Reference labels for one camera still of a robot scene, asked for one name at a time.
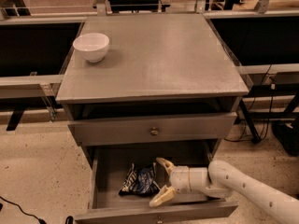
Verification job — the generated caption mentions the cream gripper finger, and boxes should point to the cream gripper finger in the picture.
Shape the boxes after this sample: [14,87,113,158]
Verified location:
[149,185,177,207]
[156,157,175,175]

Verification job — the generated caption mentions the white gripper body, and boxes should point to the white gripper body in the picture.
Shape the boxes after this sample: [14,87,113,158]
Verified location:
[169,166,191,193]

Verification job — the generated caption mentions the blue chip bag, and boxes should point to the blue chip bag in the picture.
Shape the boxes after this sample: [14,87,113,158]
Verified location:
[118,162,160,196]

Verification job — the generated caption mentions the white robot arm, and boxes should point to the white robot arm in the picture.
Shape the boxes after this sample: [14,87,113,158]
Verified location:
[149,158,299,224]

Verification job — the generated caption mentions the brass middle drawer knob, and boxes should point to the brass middle drawer knob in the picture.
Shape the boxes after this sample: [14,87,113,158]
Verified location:
[156,215,163,224]

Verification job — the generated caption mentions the brass drawer knob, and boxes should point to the brass drawer knob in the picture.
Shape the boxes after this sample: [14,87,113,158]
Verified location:
[156,215,163,224]
[150,127,159,136]

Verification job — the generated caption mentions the brass top drawer knob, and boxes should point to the brass top drawer knob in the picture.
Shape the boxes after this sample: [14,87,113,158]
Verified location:
[150,127,159,136]

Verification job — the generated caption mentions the grey open middle drawer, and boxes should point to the grey open middle drawer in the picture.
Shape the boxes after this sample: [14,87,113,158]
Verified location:
[75,141,238,224]

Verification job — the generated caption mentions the grey wooden drawer cabinet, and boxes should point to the grey wooden drawer cabinet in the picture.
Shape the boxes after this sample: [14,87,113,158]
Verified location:
[56,13,249,161]

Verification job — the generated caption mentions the black table leg right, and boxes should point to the black table leg right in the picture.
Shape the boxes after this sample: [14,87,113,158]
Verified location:
[239,101,261,144]

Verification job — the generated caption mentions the black table leg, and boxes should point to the black table leg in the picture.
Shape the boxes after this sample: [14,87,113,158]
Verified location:
[239,101,261,144]
[7,109,24,132]

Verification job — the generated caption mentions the white ceramic bowl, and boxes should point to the white ceramic bowl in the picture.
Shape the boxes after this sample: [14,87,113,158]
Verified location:
[73,33,109,63]

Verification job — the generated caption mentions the black table leg left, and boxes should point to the black table leg left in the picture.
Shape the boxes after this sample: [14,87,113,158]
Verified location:
[7,109,24,132]

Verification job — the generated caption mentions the black floor cable left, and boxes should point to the black floor cable left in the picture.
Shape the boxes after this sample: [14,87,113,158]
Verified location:
[0,195,47,224]

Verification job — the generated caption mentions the black cables right floor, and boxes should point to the black cables right floor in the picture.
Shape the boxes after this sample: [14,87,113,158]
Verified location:
[222,73,277,144]

